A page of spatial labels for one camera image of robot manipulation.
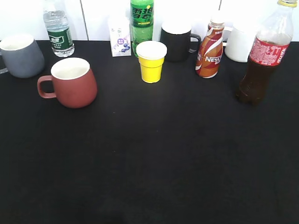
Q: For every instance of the red ceramic mug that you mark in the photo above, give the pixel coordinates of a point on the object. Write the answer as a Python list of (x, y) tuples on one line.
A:
[(73, 82)]

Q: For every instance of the cola bottle red label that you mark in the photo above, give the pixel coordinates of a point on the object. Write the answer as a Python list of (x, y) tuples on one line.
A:
[(269, 47)]

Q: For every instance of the yellow paper cup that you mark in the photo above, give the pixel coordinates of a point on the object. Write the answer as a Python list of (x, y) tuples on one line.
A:
[(151, 56)]

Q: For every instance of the green sprite bottle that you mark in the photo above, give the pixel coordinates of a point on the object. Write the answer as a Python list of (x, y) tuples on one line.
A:
[(142, 21)]

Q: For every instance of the black ceramic mug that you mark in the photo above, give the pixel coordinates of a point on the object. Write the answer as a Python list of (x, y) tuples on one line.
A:
[(176, 36)]

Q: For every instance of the brown nescafe bottle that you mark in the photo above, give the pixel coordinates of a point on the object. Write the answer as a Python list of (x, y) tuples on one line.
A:
[(211, 48)]

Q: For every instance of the white blueberry milk carton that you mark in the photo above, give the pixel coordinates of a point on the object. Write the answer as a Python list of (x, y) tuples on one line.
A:
[(120, 38)]

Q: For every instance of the white ceramic mug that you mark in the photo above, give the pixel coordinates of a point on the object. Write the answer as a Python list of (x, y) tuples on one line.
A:
[(240, 40)]

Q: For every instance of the clear water bottle green label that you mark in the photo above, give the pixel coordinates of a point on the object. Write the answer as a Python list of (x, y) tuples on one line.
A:
[(58, 29)]

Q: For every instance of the grey ceramic mug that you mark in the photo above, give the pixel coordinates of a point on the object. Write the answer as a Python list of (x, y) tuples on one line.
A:
[(22, 56)]

